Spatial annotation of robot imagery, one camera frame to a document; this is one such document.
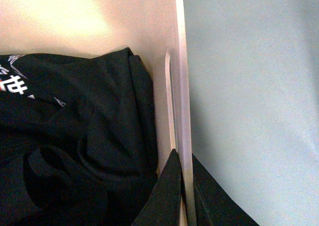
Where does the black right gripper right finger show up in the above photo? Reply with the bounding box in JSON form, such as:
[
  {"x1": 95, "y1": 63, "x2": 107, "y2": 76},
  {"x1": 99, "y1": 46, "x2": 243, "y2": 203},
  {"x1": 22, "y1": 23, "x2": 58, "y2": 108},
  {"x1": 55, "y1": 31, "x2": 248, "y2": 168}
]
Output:
[{"x1": 192, "y1": 156, "x2": 257, "y2": 226}]

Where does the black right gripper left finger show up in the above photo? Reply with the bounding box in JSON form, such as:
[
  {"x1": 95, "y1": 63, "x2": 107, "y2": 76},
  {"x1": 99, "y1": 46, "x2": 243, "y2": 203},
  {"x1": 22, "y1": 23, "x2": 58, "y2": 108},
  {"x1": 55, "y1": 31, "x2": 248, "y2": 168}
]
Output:
[{"x1": 132, "y1": 149, "x2": 182, "y2": 226}]

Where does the beige plastic laundry hamper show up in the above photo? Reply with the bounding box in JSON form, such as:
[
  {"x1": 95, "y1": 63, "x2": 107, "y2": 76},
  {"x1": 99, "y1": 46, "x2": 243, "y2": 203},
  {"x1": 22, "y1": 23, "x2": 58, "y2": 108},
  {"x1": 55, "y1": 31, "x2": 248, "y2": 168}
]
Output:
[{"x1": 0, "y1": 0, "x2": 197, "y2": 226}]

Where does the black printed garment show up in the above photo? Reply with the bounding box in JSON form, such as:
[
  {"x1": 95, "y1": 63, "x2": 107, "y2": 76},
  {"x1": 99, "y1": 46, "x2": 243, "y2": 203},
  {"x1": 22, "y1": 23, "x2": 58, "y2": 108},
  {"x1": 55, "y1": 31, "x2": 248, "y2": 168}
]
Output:
[{"x1": 0, "y1": 48, "x2": 158, "y2": 226}]

